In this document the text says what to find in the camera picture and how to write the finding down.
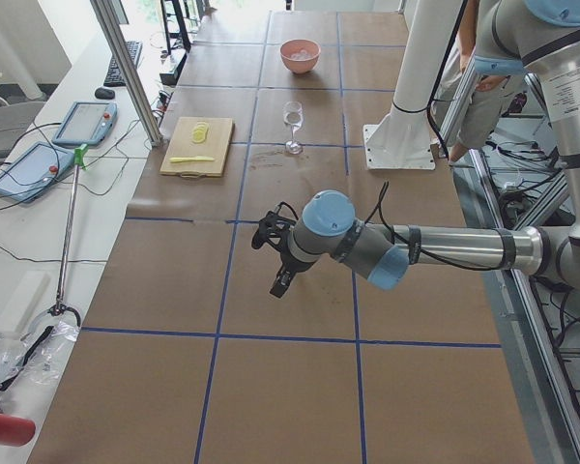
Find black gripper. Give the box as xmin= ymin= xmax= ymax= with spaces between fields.
xmin=270 ymin=247 xmax=314 ymax=299

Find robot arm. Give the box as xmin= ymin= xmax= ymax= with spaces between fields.
xmin=252 ymin=1 xmax=580 ymax=297

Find wine glass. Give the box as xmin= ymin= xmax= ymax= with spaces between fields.
xmin=283 ymin=101 xmax=304 ymax=155

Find ice cubes pile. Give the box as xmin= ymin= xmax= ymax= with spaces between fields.
xmin=290 ymin=48 xmax=313 ymax=61

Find wooden cutting board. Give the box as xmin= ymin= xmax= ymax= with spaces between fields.
xmin=159 ymin=117 xmax=234 ymax=178

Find yellow plastic knife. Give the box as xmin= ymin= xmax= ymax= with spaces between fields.
xmin=169 ymin=156 xmax=216 ymax=163

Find lemon slice one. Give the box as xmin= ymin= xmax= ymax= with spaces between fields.
xmin=191 ymin=132 xmax=206 ymax=144

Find lemon slice two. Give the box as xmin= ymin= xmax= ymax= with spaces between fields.
xmin=192 ymin=128 xmax=208 ymax=140

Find pink bowl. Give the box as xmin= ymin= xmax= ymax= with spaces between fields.
xmin=279 ymin=39 xmax=321 ymax=74

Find green tipped reacher stick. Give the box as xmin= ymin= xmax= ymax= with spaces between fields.
xmin=48 ymin=143 xmax=89 ymax=316

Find upper teach pendant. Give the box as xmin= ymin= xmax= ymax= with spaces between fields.
xmin=52 ymin=101 xmax=118 ymax=148

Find teach pendant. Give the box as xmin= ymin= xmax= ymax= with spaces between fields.
xmin=52 ymin=101 xmax=118 ymax=148
xmin=0 ymin=142 xmax=74 ymax=202

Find person at desk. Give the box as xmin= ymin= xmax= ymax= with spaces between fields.
xmin=441 ymin=1 xmax=524 ymax=165

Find clear plastic bag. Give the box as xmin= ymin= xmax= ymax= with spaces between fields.
xmin=0 ymin=321 xmax=80 ymax=392

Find black computer mouse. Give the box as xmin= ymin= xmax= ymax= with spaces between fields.
xmin=94 ymin=87 xmax=115 ymax=100

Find black keyboard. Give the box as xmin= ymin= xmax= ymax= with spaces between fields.
xmin=103 ymin=40 xmax=144 ymax=88

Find lower teach pendant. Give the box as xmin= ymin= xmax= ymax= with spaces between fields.
xmin=0 ymin=142 xmax=74 ymax=202

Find red cylinder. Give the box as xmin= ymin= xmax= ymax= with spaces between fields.
xmin=0 ymin=414 xmax=36 ymax=447

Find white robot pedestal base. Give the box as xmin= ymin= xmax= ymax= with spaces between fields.
xmin=363 ymin=0 xmax=465 ymax=170

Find aluminium truss frame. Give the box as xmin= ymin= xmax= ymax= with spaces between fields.
xmin=439 ymin=57 xmax=580 ymax=464

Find aluminium frame post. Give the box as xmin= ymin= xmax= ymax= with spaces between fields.
xmin=90 ymin=0 xmax=163 ymax=147

